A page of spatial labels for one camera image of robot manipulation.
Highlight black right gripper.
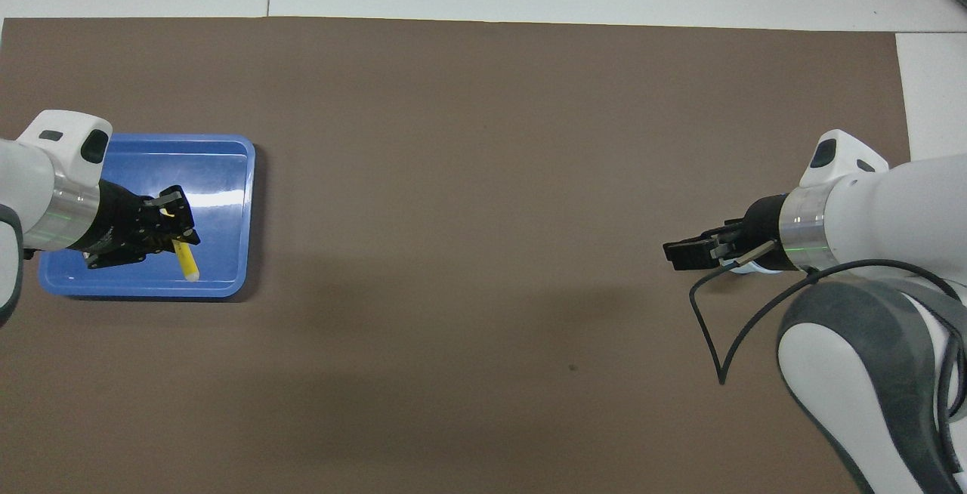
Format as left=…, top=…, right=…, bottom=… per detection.
left=663, top=196, right=788, bottom=272

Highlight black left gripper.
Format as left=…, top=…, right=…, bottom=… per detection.
left=82, top=179, right=201, bottom=270

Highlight yellow pen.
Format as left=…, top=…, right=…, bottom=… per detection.
left=172, top=239, right=202, bottom=283

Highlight blue plastic tray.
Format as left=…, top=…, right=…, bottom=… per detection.
left=38, top=134, right=256, bottom=298

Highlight translucent plastic cup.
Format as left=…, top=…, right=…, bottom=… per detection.
left=729, top=258, right=788, bottom=276

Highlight brown table mat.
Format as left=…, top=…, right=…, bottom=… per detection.
left=0, top=17, right=951, bottom=494

